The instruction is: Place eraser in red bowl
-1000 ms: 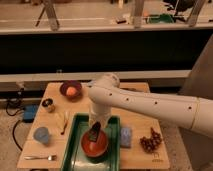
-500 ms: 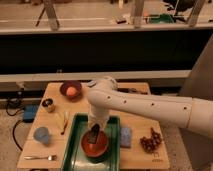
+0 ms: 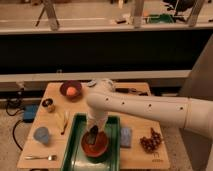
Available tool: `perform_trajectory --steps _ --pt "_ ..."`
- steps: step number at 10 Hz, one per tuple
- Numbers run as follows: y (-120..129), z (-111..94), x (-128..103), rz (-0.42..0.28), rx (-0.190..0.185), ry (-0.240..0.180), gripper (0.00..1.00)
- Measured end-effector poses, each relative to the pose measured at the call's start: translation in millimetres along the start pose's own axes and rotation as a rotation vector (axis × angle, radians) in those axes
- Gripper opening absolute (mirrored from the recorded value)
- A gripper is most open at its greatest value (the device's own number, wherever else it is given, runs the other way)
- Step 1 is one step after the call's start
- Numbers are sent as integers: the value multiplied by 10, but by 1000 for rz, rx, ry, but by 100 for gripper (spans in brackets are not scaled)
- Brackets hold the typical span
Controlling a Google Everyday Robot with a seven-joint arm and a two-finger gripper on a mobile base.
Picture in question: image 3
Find blue plastic cup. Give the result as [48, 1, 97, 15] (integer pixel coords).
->
[33, 127, 50, 144]

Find black handled scraper tool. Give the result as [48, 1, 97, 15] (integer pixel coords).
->
[115, 88, 148, 96]

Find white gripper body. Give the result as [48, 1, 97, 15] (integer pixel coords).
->
[86, 113, 108, 131]

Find bunch of dark grapes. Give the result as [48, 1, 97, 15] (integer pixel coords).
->
[140, 128, 163, 153]

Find silver fork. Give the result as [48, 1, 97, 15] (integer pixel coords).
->
[24, 155, 57, 161]

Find dark purple bowl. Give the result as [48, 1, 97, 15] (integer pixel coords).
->
[60, 80, 82, 99]

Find blue power box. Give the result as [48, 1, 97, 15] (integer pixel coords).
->
[23, 105, 38, 123]

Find black cable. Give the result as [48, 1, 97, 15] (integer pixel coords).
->
[5, 97, 28, 152]

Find yellow banana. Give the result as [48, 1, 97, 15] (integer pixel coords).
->
[55, 111, 69, 135]

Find red bowl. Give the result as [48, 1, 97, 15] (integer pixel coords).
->
[81, 132, 109, 158]

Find orange peach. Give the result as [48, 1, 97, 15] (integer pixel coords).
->
[66, 87, 77, 97]

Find black eraser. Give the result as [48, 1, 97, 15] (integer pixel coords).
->
[89, 125, 98, 144]

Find green tray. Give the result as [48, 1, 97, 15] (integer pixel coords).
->
[60, 114, 120, 171]

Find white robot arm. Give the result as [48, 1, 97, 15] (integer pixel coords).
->
[86, 79, 213, 140]

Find blue sponge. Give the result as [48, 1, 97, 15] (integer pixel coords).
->
[120, 127, 132, 148]

